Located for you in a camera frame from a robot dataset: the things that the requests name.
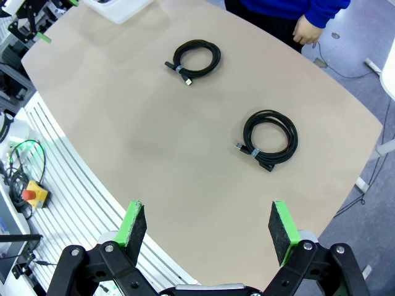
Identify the white slotted base plate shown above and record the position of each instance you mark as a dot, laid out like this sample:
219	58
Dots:
77	191

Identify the clear plastic storage container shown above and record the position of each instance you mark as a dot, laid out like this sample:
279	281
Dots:
123	12

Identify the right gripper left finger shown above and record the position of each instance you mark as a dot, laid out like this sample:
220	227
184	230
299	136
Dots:
135	228

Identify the person's left hand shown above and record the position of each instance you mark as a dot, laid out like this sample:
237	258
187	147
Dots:
307	32

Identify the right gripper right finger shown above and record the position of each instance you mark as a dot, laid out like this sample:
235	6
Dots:
279	234

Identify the person in blue hoodie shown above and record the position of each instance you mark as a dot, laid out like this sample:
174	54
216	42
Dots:
271	24

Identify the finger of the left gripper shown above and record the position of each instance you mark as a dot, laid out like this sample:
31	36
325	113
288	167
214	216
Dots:
43	37
74	2

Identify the yellow emergency stop button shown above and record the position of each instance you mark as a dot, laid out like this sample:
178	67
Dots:
38	195

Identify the person's left forearm blue sleeve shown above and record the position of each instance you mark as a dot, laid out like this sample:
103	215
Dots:
327	12

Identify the black equipment rack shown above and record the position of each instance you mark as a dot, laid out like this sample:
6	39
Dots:
12	80

